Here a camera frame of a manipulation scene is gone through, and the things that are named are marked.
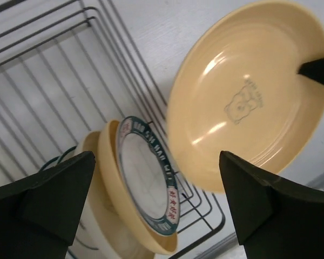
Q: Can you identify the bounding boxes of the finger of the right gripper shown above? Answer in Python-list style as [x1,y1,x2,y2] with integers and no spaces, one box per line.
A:
[298,58,324,86]

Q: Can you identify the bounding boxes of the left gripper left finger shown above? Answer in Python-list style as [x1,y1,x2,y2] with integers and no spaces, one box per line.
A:
[0,151,96,258]

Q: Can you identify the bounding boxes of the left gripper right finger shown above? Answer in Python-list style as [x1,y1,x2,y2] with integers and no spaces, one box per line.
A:
[219,151,324,258]

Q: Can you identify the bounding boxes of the cream white plate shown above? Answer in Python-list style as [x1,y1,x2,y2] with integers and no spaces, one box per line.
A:
[69,131,154,259]

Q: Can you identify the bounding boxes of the yellow bear plate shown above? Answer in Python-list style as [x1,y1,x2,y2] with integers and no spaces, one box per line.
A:
[166,1,324,193]

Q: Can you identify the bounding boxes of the grey wire dish rack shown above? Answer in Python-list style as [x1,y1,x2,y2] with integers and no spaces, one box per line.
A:
[0,0,226,259]

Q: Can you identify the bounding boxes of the white plate dark green band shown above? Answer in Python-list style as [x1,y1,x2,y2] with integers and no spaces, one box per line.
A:
[116,115,180,236]

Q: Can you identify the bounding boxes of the yellow plate in rack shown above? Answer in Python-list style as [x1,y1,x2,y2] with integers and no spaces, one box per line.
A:
[96,120,178,255]

